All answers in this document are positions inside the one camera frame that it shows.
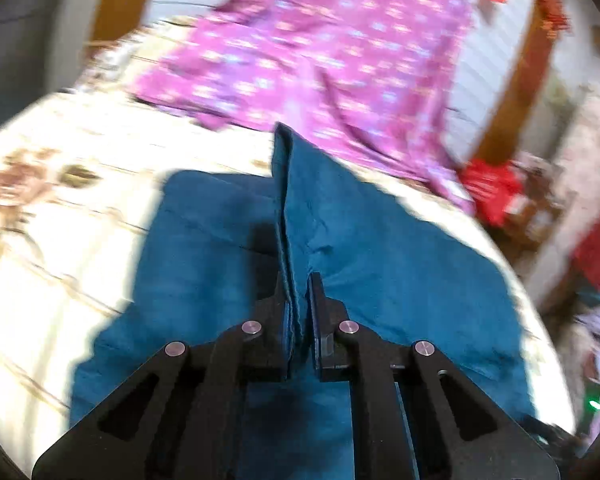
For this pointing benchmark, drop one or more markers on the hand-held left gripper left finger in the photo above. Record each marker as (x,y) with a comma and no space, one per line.
(283,330)

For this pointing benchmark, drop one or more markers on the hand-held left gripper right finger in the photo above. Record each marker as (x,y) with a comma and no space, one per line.
(316,330)

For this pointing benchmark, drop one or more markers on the teal puffer jacket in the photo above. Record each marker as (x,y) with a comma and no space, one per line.
(380,270)

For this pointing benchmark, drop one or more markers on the red shopping bag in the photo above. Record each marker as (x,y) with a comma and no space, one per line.
(492,190)

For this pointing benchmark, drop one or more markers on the checked floral bed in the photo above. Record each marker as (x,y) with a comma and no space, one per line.
(55,240)

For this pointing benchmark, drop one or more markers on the purple floral sheet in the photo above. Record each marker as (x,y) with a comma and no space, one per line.
(330,60)

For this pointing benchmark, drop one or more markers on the pink floral curtain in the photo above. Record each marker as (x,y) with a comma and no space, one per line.
(590,150)

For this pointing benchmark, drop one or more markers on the grey refrigerator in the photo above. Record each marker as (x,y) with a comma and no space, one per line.
(25,35)

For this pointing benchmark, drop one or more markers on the red hanging decoration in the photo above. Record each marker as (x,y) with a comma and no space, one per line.
(550,7)

